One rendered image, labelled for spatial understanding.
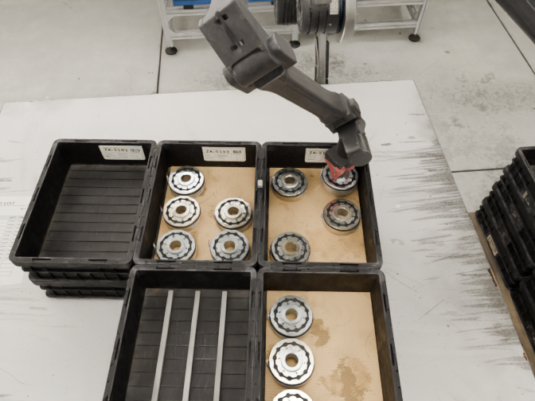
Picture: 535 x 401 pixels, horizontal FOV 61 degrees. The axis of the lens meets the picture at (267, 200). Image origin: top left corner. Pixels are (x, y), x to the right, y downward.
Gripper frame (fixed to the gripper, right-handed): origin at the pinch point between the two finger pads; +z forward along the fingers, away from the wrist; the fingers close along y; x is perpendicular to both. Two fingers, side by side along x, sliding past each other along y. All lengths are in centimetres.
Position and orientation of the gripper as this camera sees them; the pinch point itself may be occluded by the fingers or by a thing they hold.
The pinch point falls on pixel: (341, 172)
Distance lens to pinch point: 129.4
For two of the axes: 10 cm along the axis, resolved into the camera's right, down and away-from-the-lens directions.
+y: 8.0, -4.7, 3.7
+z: -0.4, 5.8, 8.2
